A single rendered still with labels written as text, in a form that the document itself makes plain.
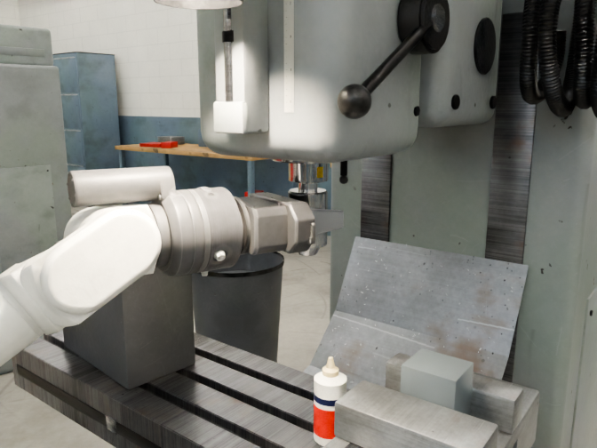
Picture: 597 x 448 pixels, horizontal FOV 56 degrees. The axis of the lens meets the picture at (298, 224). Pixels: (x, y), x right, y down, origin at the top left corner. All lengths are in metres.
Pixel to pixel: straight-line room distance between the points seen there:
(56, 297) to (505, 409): 0.45
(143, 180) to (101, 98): 7.43
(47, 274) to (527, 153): 0.69
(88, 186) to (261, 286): 2.06
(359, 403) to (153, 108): 7.23
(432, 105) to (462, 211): 0.33
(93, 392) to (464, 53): 0.69
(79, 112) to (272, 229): 7.29
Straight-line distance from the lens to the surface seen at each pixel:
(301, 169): 0.63
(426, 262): 1.00
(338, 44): 0.53
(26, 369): 1.08
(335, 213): 0.65
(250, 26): 0.55
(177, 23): 7.34
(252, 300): 2.57
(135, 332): 0.85
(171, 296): 0.87
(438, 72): 0.68
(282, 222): 0.59
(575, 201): 0.92
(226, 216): 0.56
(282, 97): 0.56
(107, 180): 0.55
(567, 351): 0.99
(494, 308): 0.95
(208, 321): 2.65
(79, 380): 0.94
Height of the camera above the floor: 1.37
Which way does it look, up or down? 12 degrees down
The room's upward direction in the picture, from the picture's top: straight up
